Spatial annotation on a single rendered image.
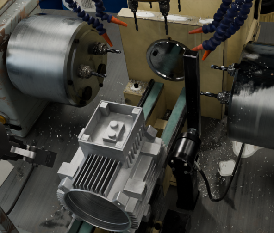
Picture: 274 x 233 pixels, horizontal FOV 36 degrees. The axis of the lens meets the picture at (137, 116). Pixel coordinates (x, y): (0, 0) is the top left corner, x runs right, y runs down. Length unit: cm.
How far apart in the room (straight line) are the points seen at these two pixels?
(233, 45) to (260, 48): 28
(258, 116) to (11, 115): 75
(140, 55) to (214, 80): 23
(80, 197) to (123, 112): 22
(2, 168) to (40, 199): 27
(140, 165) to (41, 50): 43
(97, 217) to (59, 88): 36
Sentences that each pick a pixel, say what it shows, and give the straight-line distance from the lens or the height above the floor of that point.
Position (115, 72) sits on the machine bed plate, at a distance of 152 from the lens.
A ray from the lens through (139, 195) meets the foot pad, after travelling 85.
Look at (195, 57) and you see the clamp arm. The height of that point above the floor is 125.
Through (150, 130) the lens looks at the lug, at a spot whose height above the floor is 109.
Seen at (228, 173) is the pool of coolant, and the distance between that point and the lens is 120.
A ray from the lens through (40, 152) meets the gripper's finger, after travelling 70.
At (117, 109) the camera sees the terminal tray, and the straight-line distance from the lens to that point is 93.
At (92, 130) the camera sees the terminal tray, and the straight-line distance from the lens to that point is 91.
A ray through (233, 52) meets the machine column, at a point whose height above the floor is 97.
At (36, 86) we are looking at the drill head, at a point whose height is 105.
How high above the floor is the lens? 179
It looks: 47 degrees down
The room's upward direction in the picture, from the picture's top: 11 degrees counter-clockwise
